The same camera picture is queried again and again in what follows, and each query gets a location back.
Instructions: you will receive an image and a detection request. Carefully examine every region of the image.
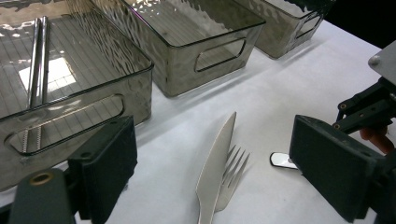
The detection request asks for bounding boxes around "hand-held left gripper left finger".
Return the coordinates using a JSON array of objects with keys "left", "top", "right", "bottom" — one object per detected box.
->
[{"left": 67, "top": 115, "right": 138, "bottom": 224}]

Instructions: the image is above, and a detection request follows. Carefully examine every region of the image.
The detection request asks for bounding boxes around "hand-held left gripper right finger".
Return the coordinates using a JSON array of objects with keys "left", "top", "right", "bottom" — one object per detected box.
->
[{"left": 289, "top": 114, "right": 386, "bottom": 223}]

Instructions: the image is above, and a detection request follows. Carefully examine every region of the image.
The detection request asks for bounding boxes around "white-handled spoon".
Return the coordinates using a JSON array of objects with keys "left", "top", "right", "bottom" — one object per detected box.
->
[{"left": 269, "top": 151, "right": 302, "bottom": 171}]

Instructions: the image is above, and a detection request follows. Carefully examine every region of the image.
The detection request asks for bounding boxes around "smoky clear plastic bin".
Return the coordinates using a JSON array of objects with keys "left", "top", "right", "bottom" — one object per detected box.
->
[
  {"left": 234, "top": 0, "right": 335, "bottom": 60},
  {"left": 90, "top": 0, "right": 266, "bottom": 98},
  {"left": 0, "top": 0, "right": 154, "bottom": 192}
]

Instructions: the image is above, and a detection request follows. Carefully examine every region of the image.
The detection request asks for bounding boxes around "silver table knife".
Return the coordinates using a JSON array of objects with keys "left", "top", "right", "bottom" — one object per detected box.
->
[{"left": 195, "top": 111, "right": 237, "bottom": 224}]

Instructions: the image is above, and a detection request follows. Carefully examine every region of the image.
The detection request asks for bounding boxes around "silver fork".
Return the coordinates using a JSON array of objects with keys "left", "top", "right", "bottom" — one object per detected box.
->
[{"left": 214, "top": 144, "right": 251, "bottom": 213}]

